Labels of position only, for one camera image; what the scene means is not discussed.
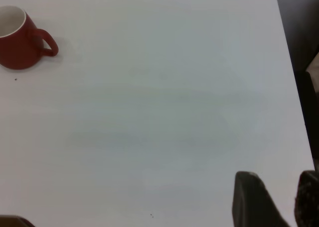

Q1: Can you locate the red ceramic mug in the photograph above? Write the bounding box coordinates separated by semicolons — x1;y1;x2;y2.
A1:
0;5;59;70

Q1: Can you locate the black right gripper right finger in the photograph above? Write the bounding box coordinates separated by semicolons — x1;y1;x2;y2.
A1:
294;170;319;227

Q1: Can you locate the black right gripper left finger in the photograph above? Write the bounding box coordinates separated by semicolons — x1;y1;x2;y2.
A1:
231;171;290;227

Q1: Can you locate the dark base edge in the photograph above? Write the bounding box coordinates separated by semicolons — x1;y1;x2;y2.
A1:
0;215;36;227

